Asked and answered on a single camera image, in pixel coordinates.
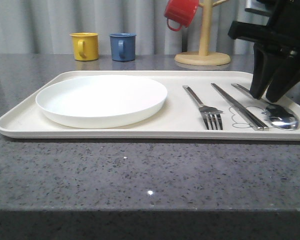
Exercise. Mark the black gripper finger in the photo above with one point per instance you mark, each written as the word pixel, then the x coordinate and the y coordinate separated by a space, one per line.
pixel 285 77
pixel 267 59

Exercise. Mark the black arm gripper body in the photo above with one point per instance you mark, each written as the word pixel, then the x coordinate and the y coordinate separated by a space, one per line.
pixel 282 28

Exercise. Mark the silver spoon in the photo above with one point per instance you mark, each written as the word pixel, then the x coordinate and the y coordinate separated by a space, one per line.
pixel 274 114

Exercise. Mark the silver chopsticks pair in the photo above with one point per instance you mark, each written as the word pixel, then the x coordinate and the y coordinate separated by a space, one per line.
pixel 248 116

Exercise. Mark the silver fork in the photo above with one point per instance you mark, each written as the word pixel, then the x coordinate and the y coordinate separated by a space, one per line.
pixel 211 116

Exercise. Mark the white round plate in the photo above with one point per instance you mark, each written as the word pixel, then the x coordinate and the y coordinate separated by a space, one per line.
pixel 102 101

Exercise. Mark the wooden mug tree stand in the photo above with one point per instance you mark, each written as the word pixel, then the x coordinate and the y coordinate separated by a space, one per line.
pixel 204 57

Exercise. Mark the red mug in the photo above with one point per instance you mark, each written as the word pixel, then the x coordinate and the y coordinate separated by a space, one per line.
pixel 181 12

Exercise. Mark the cream rabbit serving tray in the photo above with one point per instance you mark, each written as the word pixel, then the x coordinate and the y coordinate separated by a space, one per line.
pixel 178 119

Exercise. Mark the blue mug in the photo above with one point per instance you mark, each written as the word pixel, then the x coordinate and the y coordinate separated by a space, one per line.
pixel 123 46

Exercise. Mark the yellow mug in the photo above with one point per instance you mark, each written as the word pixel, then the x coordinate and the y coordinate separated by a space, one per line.
pixel 85 46

